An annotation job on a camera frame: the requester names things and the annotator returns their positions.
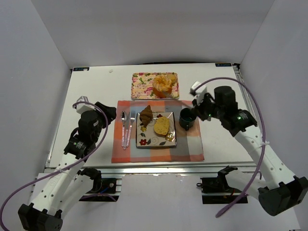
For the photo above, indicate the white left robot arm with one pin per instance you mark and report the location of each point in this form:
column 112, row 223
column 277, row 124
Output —
column 71, row 180

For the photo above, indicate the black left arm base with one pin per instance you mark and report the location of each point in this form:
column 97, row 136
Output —
column 107, row 190

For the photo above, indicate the silver fork pink handle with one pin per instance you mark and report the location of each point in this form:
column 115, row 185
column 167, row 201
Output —
column 132, row 119

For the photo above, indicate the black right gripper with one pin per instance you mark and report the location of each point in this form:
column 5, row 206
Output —
column 200, row 107

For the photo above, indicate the brown chocolate croissant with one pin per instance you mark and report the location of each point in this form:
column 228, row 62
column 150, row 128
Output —
column 146, row 116

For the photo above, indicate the orange coconut-crusted bun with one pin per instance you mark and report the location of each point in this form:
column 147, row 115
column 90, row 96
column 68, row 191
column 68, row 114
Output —
column 162, row 86

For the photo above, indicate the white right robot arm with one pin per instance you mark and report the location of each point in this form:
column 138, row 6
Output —
column 280, row 189

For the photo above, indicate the checkered orange blue placemat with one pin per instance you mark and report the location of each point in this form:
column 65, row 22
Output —
column 189, row 143

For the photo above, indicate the round yellow sponge cake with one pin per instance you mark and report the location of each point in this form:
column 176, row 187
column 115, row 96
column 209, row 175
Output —
column 161, row 126

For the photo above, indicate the silver spoon pink handle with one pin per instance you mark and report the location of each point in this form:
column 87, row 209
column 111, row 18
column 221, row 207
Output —
column 123, row 120

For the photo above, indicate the dark green mug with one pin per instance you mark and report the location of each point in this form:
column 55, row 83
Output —
column 187, row 119

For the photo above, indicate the silver knife pink handle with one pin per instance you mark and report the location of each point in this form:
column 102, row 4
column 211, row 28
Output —
column 126, row 131

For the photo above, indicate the floral rectangular serving tray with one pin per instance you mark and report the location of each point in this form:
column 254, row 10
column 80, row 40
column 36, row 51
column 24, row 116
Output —
column 142, row 86

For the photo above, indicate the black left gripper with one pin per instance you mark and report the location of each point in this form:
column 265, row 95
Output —
column 106, row 111

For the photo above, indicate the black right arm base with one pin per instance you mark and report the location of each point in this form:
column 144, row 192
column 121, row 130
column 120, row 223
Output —
column 213, row 194

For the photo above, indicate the small round beige bun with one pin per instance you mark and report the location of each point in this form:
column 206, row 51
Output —
column 173, row 78

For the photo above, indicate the floral square ceramic plate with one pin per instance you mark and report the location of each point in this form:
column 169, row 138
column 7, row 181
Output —
column 146, row 137

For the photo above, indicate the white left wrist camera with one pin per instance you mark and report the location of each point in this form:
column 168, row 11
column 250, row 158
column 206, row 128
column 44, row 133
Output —
column 82, row 105

